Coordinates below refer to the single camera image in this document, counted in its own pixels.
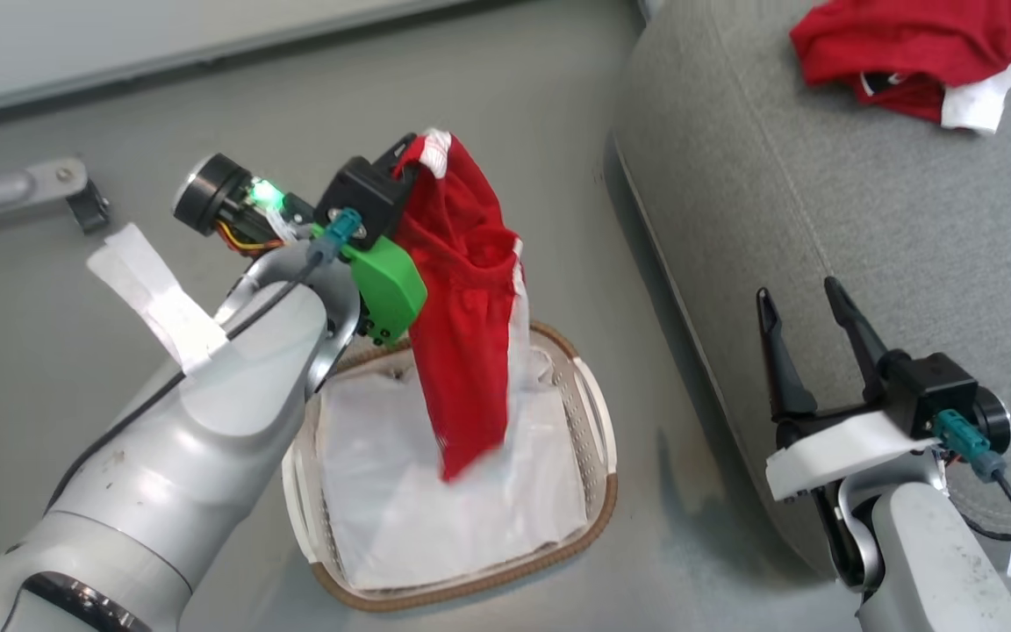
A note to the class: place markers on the small caster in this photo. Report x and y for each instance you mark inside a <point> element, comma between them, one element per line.
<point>89,211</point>

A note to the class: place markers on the woven rim laundry basket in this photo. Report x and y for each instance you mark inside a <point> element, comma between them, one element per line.
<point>598,439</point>

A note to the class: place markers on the grey fabric sofa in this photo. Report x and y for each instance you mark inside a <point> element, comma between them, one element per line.
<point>865,219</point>

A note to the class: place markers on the grey wall base rail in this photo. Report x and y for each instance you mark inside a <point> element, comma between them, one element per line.
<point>207,60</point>

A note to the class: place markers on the white tape label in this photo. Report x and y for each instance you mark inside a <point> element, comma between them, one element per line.
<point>154,298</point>

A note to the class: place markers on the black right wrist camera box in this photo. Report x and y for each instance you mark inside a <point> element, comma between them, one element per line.
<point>935,386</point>

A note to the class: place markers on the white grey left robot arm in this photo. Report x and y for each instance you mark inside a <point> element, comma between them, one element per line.
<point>207,439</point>

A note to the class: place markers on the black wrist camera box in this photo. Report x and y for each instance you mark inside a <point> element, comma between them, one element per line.
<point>365,197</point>
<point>935,386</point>

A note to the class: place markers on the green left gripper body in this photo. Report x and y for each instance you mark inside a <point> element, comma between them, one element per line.
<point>387,281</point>

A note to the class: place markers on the white shirt sleeve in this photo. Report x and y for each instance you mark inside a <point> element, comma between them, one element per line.
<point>975,101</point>

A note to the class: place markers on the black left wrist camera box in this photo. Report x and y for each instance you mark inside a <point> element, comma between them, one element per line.
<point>365,197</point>

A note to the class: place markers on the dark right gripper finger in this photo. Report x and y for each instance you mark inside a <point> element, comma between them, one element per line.
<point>856,338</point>
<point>782,369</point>

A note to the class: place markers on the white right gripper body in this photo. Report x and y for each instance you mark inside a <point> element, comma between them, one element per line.
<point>839,452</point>

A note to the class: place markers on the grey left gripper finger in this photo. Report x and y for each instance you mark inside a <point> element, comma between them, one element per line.
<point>407,151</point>

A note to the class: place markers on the red shorts with white stripe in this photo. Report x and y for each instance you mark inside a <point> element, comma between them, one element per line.
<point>462,351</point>

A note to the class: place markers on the red shirt with dark collar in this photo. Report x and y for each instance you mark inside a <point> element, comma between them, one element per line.
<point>892,39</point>

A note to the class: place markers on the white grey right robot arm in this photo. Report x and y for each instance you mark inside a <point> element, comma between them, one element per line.
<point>927,562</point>

